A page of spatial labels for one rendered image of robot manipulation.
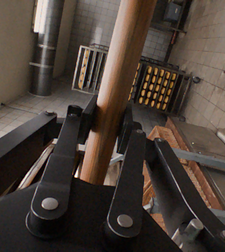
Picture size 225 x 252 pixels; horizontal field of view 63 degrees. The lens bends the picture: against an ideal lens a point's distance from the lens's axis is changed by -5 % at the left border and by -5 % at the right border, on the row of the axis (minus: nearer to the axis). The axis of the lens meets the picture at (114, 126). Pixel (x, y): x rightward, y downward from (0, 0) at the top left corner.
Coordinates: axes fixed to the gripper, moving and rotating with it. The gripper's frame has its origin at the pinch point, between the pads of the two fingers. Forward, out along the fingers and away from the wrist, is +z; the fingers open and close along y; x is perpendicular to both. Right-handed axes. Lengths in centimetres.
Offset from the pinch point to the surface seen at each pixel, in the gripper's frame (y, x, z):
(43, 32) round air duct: -125, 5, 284
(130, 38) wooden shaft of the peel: 0.2, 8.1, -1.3
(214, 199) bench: 61, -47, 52
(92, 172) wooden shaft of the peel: -0.2, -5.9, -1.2
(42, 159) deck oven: -47, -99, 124
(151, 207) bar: 24, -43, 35
